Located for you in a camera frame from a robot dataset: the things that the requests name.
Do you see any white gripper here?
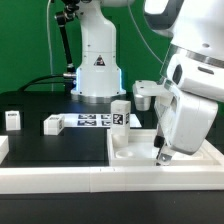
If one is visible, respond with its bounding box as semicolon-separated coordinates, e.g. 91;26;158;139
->
154;90;218;166

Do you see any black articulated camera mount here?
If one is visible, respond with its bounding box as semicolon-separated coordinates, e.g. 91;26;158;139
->
55;0;80;92

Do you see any white fiducial marker base sheet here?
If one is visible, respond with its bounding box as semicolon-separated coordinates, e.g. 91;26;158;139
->
58;113;143;128

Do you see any white left fence rail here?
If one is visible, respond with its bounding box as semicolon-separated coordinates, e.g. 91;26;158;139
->
0;136;9;164

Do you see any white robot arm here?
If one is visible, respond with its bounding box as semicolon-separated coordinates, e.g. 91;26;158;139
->
63;0;224;164

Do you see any white fence rail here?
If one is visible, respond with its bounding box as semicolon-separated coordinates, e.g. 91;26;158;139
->
0;136;9;164
0;166;224;194

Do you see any black cable bundle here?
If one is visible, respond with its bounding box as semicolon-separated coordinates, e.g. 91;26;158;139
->
17;74;68;93

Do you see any white front fence rail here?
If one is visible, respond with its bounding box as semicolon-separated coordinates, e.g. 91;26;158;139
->
0;166;224;194

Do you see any white vertical cable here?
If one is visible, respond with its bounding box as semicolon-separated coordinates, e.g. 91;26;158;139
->
46;0;55;92

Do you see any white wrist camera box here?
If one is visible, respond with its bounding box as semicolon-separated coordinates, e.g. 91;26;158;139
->
166;54;224;102

